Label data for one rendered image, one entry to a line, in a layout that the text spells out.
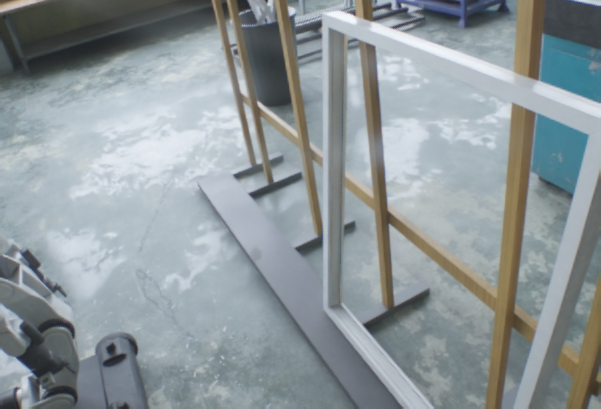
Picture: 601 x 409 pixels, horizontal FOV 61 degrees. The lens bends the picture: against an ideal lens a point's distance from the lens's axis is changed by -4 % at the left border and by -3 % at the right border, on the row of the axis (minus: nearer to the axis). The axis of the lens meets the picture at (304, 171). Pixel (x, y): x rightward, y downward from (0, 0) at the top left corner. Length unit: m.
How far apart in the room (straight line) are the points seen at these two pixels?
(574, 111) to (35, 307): 1.82
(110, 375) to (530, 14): 2.14
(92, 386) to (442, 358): 1.55
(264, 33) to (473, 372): 3.14
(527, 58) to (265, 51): 3.45
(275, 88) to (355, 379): 2.99
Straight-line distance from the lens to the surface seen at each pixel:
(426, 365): 2.49
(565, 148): 3.29
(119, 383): 2.50
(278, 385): 2.50
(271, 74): 4.68
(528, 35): 1.33
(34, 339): 1.98
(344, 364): 2.44
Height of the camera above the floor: 2.00
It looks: 32 degrees down
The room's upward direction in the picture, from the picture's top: 10 degrees counter-clockwise
